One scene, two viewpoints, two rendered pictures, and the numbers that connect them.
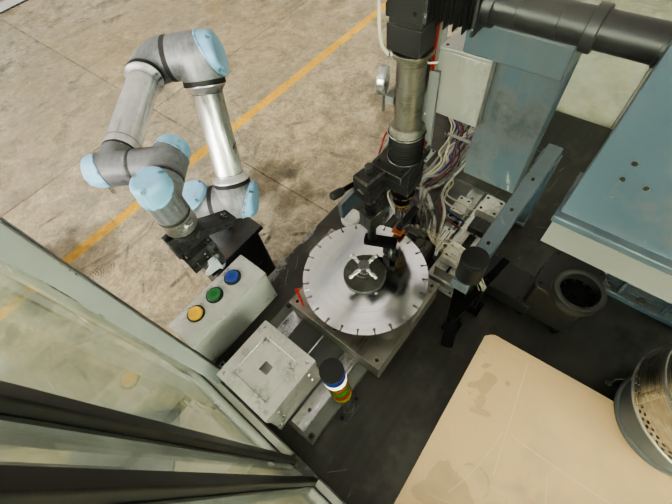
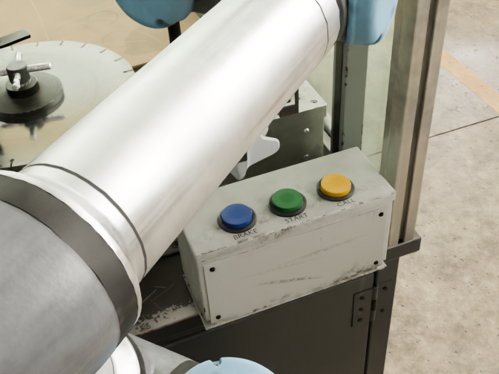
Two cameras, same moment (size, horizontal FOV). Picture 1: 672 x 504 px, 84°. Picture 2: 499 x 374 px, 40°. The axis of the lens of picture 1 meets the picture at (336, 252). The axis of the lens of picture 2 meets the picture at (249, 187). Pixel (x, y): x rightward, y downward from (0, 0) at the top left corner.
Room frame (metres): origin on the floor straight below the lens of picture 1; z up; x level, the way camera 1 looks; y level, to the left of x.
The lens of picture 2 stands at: (1.14, 0.56, 1.51)
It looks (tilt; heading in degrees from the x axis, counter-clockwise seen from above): 41 degrees down; 202
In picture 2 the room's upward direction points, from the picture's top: 4 degrees counter-clockwise
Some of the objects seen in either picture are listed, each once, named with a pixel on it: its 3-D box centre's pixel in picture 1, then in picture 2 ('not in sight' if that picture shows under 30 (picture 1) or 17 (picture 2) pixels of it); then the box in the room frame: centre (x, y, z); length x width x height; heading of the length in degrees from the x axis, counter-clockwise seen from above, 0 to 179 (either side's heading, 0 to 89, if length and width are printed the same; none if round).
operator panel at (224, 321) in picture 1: (227, 308); (284, 236); (0.50, 0.35, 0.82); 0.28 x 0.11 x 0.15; 131
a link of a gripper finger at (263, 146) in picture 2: not in sight; (255, 151); (0.56, 0.34, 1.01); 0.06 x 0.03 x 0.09; 130
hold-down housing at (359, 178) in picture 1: (370, 197); not in sight; (0.52, -0.10, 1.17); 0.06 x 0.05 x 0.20; 122
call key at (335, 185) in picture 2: (196, 313); (335, 188); (0.47, 0.42, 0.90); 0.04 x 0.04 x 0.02
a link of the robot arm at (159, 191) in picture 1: (160, 196); not in sight; (0.55, 0.33, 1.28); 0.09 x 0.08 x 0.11; 173
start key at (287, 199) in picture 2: (214, 295); (286, 203); (0.52, 0.36, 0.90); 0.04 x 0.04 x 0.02
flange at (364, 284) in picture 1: (364, 272); (23, 89); (0.46, -0.06, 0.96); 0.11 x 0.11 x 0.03
